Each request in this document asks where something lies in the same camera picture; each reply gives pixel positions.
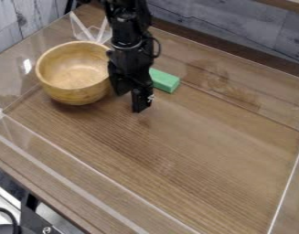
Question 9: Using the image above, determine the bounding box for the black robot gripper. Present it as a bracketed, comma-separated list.
[107, 47, 154, 113]

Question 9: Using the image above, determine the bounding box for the wooden bowl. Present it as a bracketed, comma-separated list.
[36, 41, 111, 106]

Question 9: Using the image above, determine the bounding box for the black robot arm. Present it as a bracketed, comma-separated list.
[100, 0, 162, 112]

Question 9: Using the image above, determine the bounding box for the green stick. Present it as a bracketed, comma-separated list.
[150, 69, 179, 93]

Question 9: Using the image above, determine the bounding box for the black metal base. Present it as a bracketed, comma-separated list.
[20, 193, 63, 234]

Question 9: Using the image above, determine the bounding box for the clear acrylic corner bracket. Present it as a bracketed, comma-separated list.
[69, 12, 112, 44]

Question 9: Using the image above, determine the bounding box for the clear acrylic enclosure wall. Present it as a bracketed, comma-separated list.
[0, 109, 200, 234]

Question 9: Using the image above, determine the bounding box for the black cable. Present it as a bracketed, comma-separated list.
[0, 206, 21, 234]

